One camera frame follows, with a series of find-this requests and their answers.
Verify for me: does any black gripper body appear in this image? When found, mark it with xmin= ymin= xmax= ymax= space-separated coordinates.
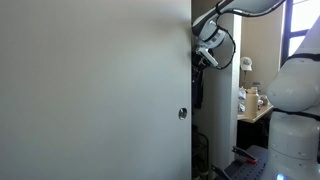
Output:
xmin=191 ymin=52 xmax=210 ymax=70

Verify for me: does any white sliding closet door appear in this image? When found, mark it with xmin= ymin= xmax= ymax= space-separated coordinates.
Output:
xmin=0 ymin=0 xmax=194 ymax=180

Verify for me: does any round metal door pull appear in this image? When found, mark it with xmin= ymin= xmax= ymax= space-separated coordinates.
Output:
xmin=178 ymin=107 xmax=188 ymax=121

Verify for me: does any black hanging garment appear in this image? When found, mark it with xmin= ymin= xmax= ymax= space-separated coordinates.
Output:
xmin=192 ymin=66 xmax=205 ymax=110

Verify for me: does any white baseball cap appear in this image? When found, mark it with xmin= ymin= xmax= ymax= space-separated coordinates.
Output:
xmin=240 ymin=56 xmax=253 ymax=72

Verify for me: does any white crumpled object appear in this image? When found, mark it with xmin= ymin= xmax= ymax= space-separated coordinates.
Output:
xmin=238 ymin=87 xmax=248 ymax=113

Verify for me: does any beige water bottle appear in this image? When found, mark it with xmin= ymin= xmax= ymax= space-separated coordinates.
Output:
xmin=245 ymin=86 xmax=260 ymax=120

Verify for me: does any small round beige object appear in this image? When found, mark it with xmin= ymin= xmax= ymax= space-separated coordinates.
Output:
xmin=259 ymin=94 xmax=273 ymax=107

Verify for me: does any light wooden desk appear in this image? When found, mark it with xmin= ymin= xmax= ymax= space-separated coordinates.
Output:
xmin=237 ymin=103 xmax=274 ymax=124

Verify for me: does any black clamp with red grip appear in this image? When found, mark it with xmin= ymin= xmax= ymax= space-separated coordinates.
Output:
xmin=231 ymin=145 xmax=258 ymax=165

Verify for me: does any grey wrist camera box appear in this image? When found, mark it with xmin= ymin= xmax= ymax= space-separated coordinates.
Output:
xmin=195 ymin=45 xmax=220 ymax=68

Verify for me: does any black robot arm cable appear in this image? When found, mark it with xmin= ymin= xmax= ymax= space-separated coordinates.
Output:
xmin=213 ymin=0 xmax=288 ymax=71

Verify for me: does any black wire shoe rack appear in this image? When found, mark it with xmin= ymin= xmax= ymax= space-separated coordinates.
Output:
xmin=192 ymin=124 xmax=211 ymax=180

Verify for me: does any dark window frame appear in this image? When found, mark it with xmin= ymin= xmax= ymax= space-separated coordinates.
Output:
xmin=279 ymin=0 xmax=318 ymax=76

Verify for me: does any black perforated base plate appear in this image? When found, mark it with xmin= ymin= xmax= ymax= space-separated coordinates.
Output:
xmin=212 ymin=144 xmax=270 ymax=180

